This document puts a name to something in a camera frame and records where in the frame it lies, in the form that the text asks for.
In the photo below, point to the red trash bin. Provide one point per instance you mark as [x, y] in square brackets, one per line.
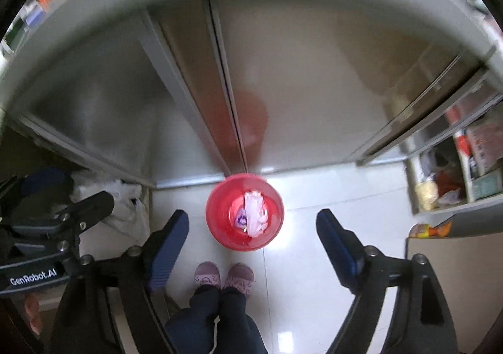
[227, 198]

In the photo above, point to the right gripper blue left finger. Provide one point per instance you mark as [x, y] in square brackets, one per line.
[164, 247]

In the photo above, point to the clear bottle purple label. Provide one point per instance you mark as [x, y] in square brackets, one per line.
[241, 219]

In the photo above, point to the white tissue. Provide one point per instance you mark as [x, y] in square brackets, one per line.
[256, 214]

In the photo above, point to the left purple slipper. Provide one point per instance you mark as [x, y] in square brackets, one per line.
[207, 274]

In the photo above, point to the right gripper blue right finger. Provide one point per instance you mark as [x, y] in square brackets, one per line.
[344, 250]

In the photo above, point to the white plastic bags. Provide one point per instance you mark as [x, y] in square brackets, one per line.
[129, 215]

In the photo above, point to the right purple slipper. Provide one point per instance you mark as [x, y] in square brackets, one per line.
[240, 277]

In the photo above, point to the purple slipper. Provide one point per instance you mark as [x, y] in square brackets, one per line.
[207, 274]
[240, 277]

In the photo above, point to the metal sliding cabinet door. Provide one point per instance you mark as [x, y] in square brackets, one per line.
[116, 101]

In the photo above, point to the person's dark trouser legs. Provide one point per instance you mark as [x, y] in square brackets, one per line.
[215, 321]

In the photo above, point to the person's left hand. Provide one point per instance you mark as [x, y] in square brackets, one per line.
[32, 311]

